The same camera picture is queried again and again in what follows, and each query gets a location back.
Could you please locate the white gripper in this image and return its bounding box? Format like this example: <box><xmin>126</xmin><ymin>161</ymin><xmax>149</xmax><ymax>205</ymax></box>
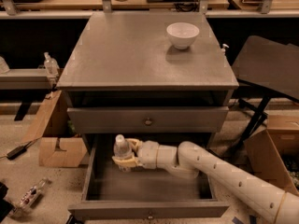
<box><xmin>112</xmin><ymin>138</ymin><xmax>159</xmax><ymax>169</ymax></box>

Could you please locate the clear plastic water bottle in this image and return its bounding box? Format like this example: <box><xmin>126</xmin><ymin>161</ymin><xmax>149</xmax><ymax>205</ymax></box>
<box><xmin>113</xmin><ymin>134</ymin><xmax>134</xmax><ymax>172</ymax></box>

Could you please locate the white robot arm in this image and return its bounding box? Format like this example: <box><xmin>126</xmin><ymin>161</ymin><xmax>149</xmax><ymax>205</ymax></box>
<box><xmin>112</xmin><ymin>134</ymin><xmax>299</xmax><ymax>224</ymax></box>

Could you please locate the closed grey upper drawer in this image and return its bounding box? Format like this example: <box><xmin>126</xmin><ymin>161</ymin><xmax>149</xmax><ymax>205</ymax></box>
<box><xmin>67</xmin><ymin>106</ymin><xmax>228</xmax><ymax>133</ymax></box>

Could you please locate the open grey lower drawer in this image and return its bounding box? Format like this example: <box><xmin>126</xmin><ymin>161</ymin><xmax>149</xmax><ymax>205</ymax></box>
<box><xmin>68</xmin><ymin>134</ymin><xmax>229</xmax><ymax>222</ymax></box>

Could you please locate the grey wooden drawer cabinet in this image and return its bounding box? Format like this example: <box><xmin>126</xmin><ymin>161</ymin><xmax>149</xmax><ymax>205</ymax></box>
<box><xmin>58</xmin><ymin>11</ymin><xmax>238</xmax><ymax>142</ymax></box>

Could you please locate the clear bottle on floor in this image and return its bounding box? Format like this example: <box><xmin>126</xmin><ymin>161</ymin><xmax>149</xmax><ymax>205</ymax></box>
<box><xmin>12</xmin><ymin>177</ymin><xmax>50</xmax><ymax>217</ymax></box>

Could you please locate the sanitizer pump bottle left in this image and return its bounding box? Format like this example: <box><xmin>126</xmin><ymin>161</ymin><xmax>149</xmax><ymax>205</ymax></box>
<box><xmin>44</xmin><ymin>52</ymin><xmax>60</xmax><ymax>78</ymax></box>

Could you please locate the small white pump bottle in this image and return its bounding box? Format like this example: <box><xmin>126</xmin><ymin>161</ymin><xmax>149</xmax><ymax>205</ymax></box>
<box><xmin>221</xmin><ymin>43</ymin><xmax>230</xmax><ymax>55</ymax></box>

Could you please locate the cardboard box left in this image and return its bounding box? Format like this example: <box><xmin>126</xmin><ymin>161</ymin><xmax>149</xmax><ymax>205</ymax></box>
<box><xmin>22</xmin><ymin>91</ymin><xmax>89</xmax><ymax>168</ymax></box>

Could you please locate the cardboard box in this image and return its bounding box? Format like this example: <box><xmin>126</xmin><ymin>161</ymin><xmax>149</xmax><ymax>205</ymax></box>
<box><xmin>22</xmin><ymin>91</ymin><xmax>89</xmax><ymax>168</ymax></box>
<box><xmin>244</xmin><ymin>115</ymin><xmax>299</xmax><ymax>195</ymax></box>

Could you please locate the black power adapter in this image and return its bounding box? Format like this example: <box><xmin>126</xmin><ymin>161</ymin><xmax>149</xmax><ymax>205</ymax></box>
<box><xmin>7</xmin><ymin>140</ymin><xmax>36</xmax><ymax>160</ymax></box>

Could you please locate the white ceramic bowl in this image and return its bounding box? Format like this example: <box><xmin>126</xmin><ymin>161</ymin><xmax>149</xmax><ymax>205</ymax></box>
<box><xmin>166</xmin><ymin>22</ymin><xmax>200</xmax><ymax>49</ymax></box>

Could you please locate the grey bench left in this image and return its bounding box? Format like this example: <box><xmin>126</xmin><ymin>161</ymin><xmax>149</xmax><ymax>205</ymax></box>
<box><xmin>0</xmin><ymin>68</ymin><xmax>57</xmax><ymax>121</ymax></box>

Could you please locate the cardboard box right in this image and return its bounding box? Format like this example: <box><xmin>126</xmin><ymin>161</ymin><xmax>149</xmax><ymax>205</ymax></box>
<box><xmin>244</xmin><ymin>115</ymin><xmax>299</xmax><ymax>195</ymax></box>

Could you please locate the wooden shelf with metal frame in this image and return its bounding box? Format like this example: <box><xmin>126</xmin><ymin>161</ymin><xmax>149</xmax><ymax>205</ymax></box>
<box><xmin>0</xmin><ymin>0</ymin><xmax>299</xmax><ymax>18</ymax></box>

